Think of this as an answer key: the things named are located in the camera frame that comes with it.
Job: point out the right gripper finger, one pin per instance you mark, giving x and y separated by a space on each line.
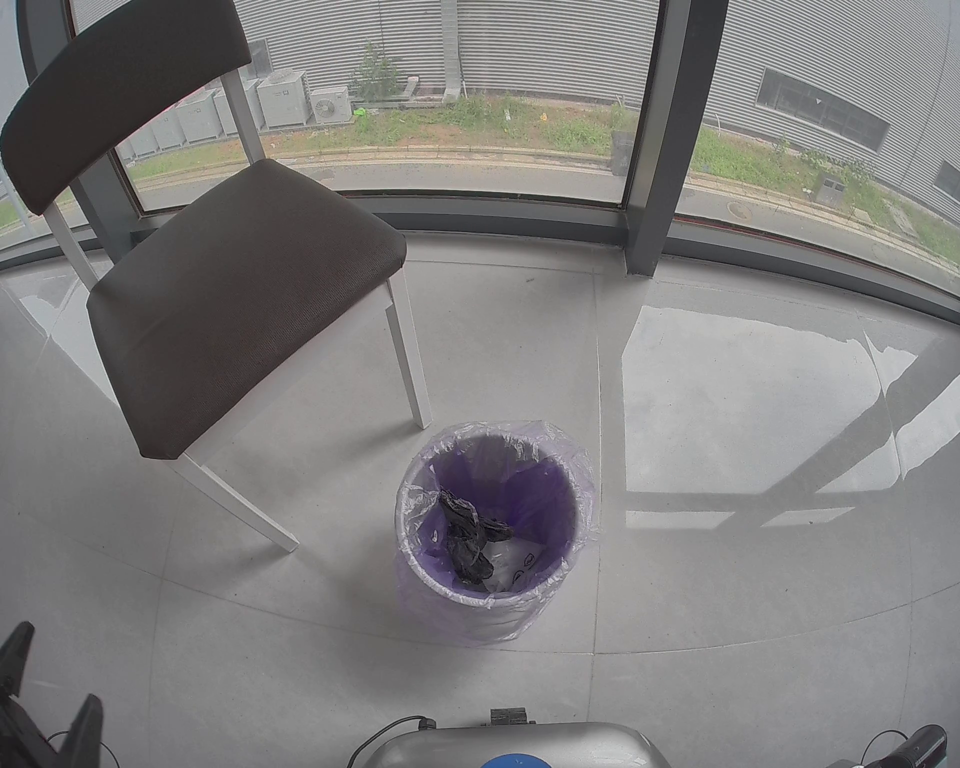
926 746

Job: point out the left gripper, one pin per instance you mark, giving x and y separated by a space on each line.
22 739

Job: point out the black plastic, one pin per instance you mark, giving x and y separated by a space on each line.
465 532

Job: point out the clear printed wrapper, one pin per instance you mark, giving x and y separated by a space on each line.
521 559

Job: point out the purple plastic bag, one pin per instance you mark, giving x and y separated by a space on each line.
510 480

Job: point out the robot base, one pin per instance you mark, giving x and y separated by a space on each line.
525 746

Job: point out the white trash bin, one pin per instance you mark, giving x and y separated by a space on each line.
480 619

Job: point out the dark padded white chair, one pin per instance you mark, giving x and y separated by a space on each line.
240 300

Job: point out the window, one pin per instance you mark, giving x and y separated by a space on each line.
660 150

